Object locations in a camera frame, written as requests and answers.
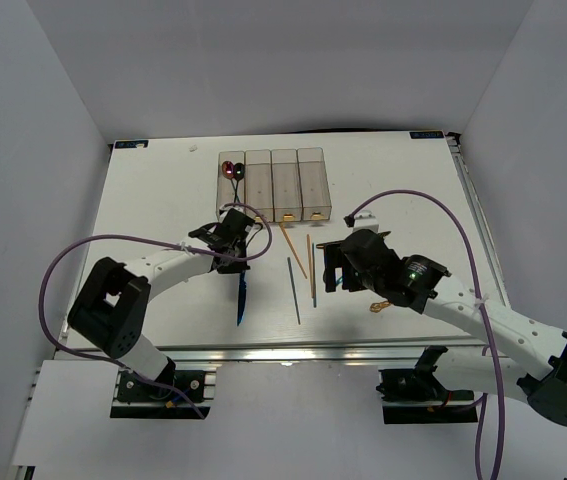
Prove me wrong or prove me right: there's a clear container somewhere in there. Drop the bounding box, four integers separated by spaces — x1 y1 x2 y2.
216 151 246 220
271 149 302 223
297 147 332 221
245 150 274 223

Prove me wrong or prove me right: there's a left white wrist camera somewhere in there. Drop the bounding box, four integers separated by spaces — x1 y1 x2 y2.
217 207 232 224

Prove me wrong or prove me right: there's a black spoon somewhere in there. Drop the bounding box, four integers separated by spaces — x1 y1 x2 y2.
232 163 245 203

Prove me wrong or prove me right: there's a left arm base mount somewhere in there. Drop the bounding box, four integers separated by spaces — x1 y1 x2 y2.
110 364 216 420

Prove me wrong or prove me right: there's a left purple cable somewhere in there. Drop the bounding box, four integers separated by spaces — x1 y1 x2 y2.
37 202 273 419

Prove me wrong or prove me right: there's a purple cable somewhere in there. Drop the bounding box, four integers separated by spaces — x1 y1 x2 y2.
350 188 507 480
37 202 273 419

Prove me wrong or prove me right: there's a left blue corner sticker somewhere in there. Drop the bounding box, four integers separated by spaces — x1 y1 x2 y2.
113 140 149 149

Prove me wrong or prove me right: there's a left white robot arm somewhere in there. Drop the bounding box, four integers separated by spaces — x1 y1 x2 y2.
68 208 255 399

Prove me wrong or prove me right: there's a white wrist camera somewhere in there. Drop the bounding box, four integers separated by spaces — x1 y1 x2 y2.
344 210 379 233
217 207 232 224

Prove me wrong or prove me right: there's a black knife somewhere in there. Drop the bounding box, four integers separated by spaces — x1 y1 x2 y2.
315 230 392 250

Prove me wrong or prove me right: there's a gold fork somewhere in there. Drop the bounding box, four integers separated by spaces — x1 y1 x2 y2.
369 300 392 313

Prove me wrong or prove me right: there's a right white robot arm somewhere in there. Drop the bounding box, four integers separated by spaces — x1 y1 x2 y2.
320 229 567 427

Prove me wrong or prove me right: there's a blue chopstick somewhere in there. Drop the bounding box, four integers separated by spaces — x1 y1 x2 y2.
286 257 301 326
311 242 317 309

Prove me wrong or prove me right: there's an orange chopstick right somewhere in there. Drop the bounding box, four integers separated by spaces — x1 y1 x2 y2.
306 234 312 298

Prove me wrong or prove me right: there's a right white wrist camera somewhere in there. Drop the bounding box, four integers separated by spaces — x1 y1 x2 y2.
344 210 379 233

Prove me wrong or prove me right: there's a blue knife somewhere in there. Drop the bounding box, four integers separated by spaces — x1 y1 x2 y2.
236 271 247 326

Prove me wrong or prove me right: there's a blue corner sticker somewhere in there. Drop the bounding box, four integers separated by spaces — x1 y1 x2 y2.
113 140 149 149
409 130 445 140

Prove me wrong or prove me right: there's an orange chopstick left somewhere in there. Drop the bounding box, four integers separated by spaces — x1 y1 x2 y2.
278 223 308 279

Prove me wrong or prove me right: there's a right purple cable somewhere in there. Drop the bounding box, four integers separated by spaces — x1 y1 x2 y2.
350 188 507 480

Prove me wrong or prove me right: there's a blue chopstick left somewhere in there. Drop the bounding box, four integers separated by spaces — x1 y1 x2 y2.
286 257 301 326

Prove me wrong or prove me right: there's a right blue corner sticker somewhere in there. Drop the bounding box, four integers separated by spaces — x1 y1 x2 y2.
409 130 445 140

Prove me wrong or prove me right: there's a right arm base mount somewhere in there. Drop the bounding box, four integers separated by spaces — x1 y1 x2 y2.
376 346 478 425

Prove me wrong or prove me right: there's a rainbow spoon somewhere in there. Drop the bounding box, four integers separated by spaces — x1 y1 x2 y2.
221 161 234 204

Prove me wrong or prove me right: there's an orange chopstick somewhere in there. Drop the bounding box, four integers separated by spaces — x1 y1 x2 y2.
306 234 312 298
278 223 308 279

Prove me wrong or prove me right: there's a blue chopstick right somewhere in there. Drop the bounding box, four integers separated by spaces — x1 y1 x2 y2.
311 242 317 309

